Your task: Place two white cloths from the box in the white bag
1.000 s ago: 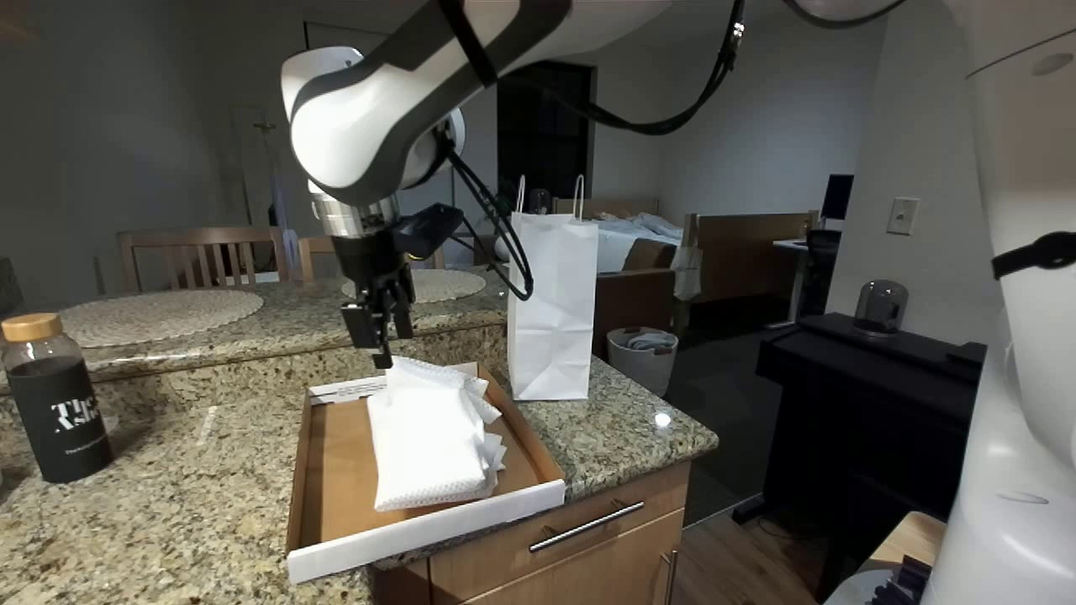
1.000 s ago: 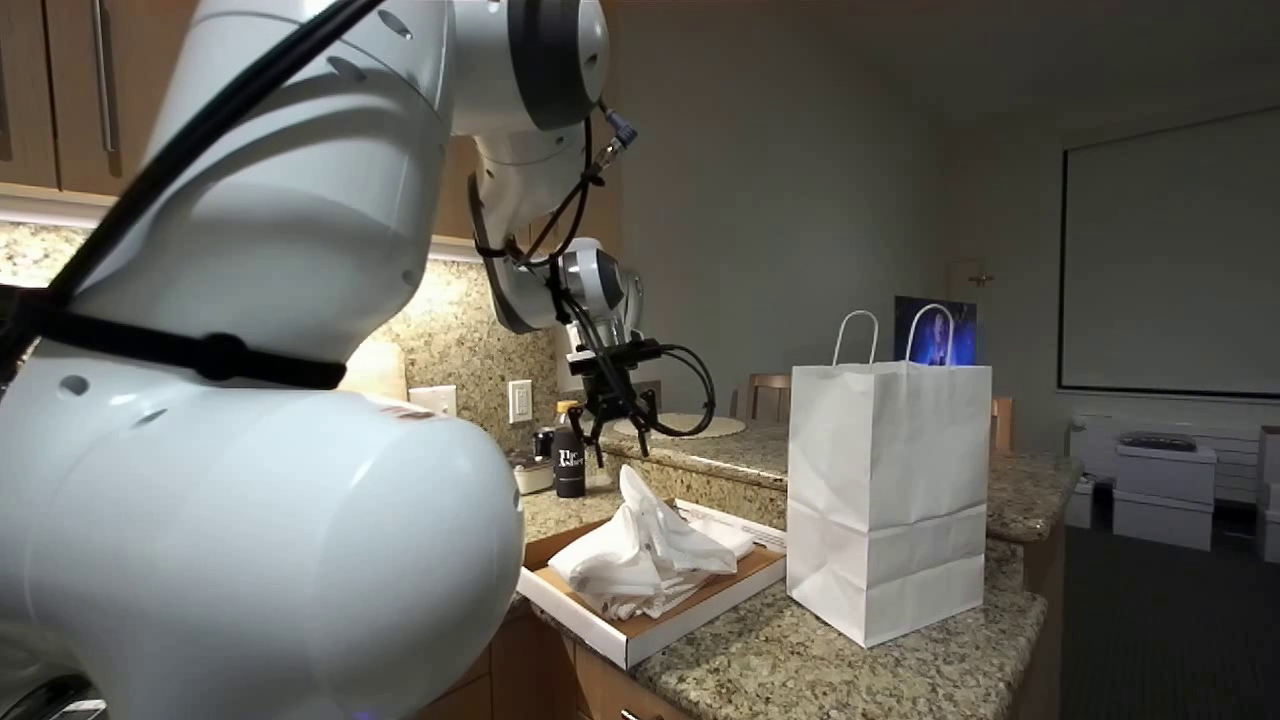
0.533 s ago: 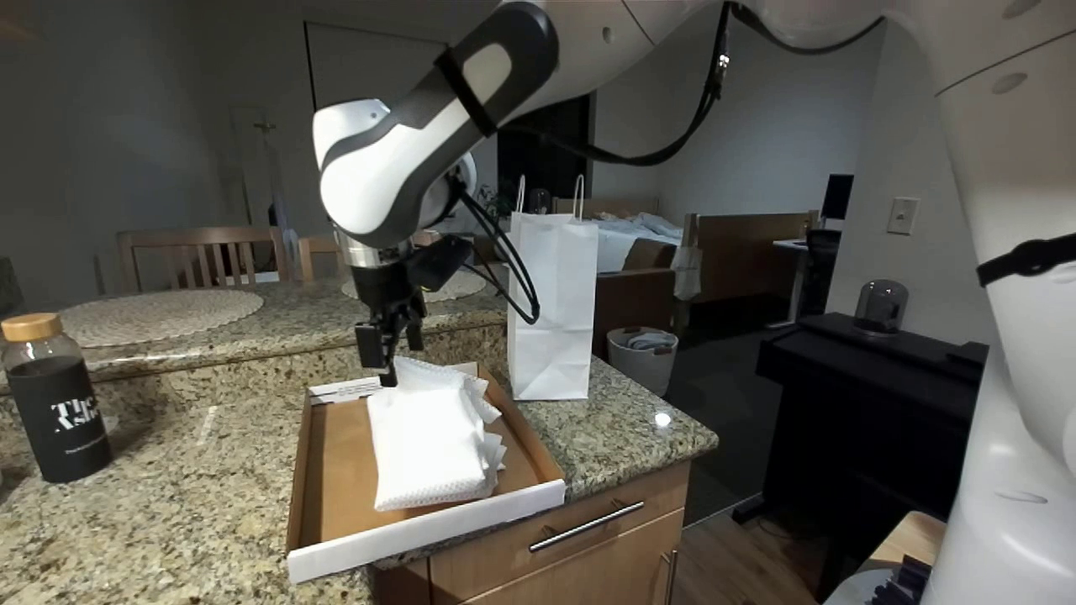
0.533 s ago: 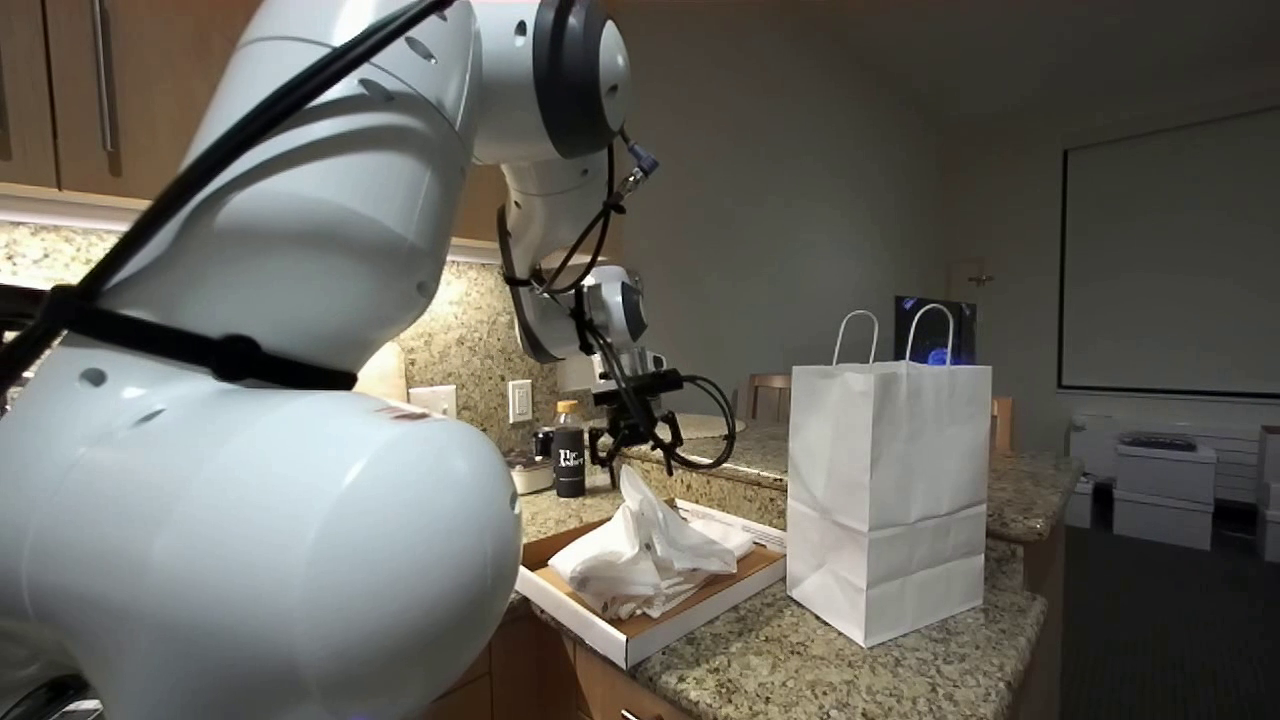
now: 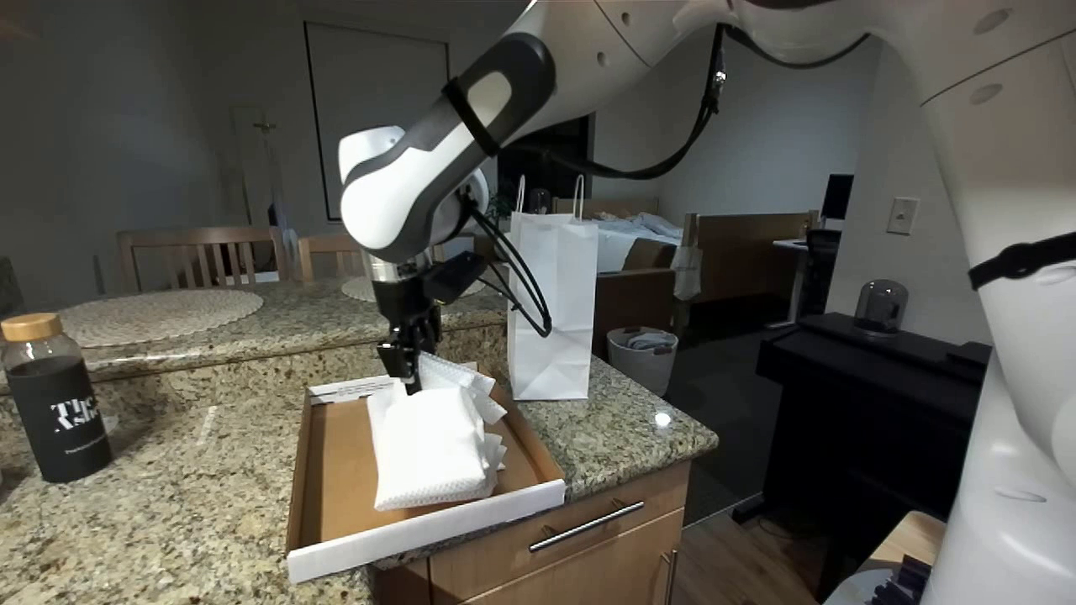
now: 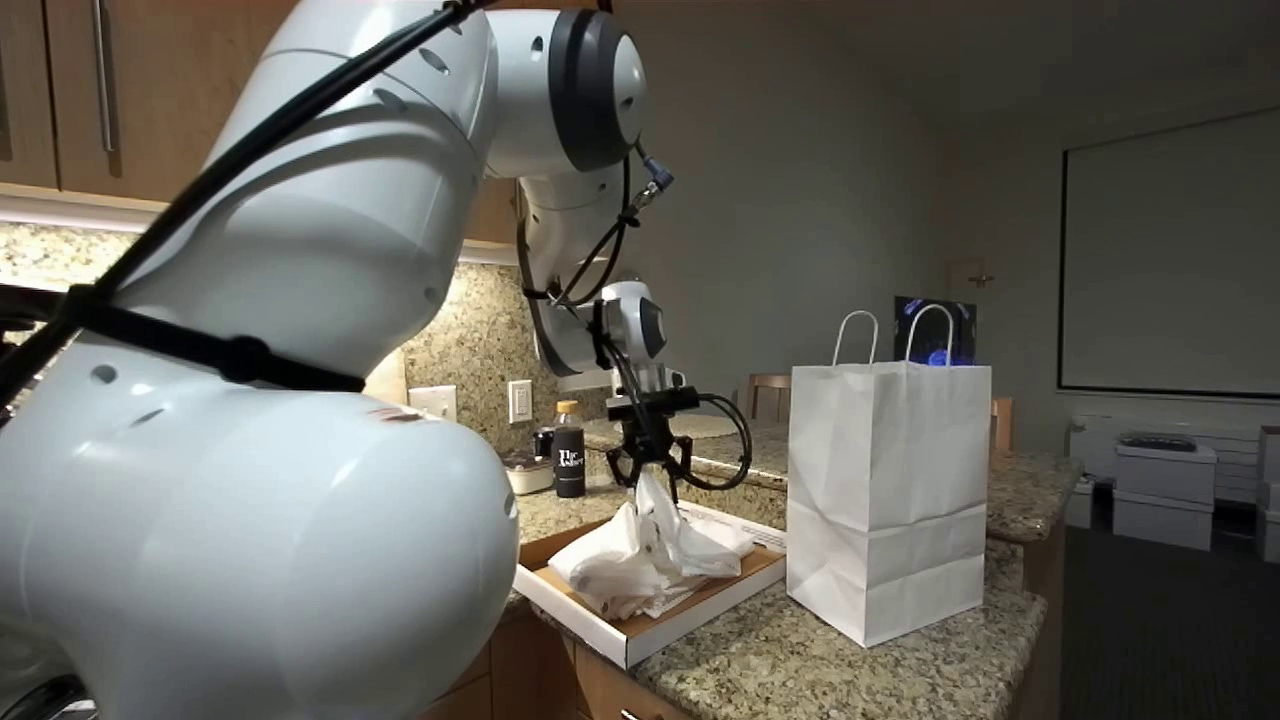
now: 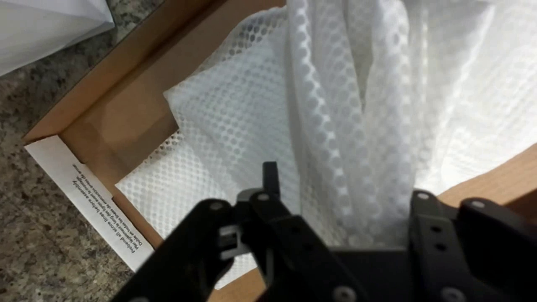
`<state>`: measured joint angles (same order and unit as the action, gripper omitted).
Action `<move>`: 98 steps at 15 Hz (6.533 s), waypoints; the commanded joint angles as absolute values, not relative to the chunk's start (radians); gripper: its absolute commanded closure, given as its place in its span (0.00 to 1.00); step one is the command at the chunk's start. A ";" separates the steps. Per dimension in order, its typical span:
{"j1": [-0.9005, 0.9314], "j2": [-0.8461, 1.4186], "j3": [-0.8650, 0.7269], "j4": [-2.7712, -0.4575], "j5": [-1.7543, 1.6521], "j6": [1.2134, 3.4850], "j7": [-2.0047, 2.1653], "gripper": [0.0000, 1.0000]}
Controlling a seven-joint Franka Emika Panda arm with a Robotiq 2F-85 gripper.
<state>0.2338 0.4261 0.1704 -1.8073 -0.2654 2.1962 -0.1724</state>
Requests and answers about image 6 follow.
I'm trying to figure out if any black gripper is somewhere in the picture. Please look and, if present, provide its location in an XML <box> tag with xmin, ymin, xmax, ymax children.
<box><xmin>604</xmin><ymin>401</ymin><xmax>698</xmax><ymax>505</ymax></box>

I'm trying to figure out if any shallow white cardboard box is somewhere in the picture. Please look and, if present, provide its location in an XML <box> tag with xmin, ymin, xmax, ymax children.
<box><xmin>510</xmin><ymin>497</ymin><xmax>791</xmax><ymax>673</ymax></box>

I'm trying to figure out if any white paper bag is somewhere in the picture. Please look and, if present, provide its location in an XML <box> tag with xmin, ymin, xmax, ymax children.
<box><xmin>785</xmin><ymin>298</ymin><xmax>996</xmax><ymax>652</ymax></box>

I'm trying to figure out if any small white dish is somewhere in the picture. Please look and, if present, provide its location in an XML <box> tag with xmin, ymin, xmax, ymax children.
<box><xmin>505</xmin><ymin>454</ymin><xmax>559</xmax><ymax>500</ymax></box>

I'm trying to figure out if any wooden dining chair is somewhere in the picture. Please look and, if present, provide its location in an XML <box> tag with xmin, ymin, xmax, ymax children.
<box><xmin>729</xmin><ymin>372</ymin><xmax>791</xmax><ymax>426</ymax></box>
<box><xmin>987</xmin><ymin>391</ymin><xmax>1019</xmax><ymax>461</ymax></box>

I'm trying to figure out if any wooden base cabinet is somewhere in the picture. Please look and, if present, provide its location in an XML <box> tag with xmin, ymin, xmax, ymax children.
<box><xmin>424</xmin><ymin>594</ymin><xmax>698</xmax><ymax>720</ymax></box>

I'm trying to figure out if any dark monitor with blue glow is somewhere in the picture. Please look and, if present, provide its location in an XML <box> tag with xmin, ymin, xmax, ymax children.
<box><xmin>890</xmin><ymin>291</ymin><xmax>978</xmax><ymax>369</ymax></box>

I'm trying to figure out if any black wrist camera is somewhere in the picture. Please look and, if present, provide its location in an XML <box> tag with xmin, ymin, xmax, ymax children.
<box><xmin>618</xmin><ymin>381</ymin><xmax>702</xmax><ymax>415</ymax></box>

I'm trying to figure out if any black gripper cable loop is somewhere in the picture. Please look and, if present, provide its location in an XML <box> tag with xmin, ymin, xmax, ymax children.
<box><xmin>681</xmin><ymin>389</ymin><xmax>759</xmax><ymax>497</ymax></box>

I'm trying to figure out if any narrow white wall outlet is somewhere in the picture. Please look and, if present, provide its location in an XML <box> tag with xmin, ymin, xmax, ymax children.
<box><xmin>505</xmin><ymin>376</ymin><xmax>538</xmax><ymax>426</ymax></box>

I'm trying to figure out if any wide white wall outlet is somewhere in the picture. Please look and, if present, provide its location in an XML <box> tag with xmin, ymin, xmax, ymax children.
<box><xmin>406</xmin><ymin>381</ymin><xmax>464</xmax><ymax>426</ymax></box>

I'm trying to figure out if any black cable strap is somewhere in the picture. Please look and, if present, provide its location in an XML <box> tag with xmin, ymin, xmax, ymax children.
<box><xmin>51</xmin><ymin>279</ymin><xmax>373</xmax><ymax>401</ymax></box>

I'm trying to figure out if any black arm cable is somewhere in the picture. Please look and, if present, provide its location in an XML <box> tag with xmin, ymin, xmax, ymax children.
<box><xmin>0</xmin><ymin>0</ymin><xmax>677</xmax><ymax>410</ymax></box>

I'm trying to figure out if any white wall board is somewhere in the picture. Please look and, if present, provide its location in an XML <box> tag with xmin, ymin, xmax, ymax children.
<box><xmin>1054</xmin><ymin>108</ymin><xmax>1280</xmax><ymax>401</ymax></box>

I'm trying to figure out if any wooden wall cabinet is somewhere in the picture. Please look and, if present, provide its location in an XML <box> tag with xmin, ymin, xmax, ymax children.
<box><xmin>0</xmin><ymin>0</ymin><xmax>525</xmax><ymax>252</ymax></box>

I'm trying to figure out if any long metal cabinet handle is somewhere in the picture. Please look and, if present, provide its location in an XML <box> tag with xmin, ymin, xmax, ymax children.
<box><xmin>87</xmin><ymin>0</ymin><xmax>125</xmax><ymax>162</ymax></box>

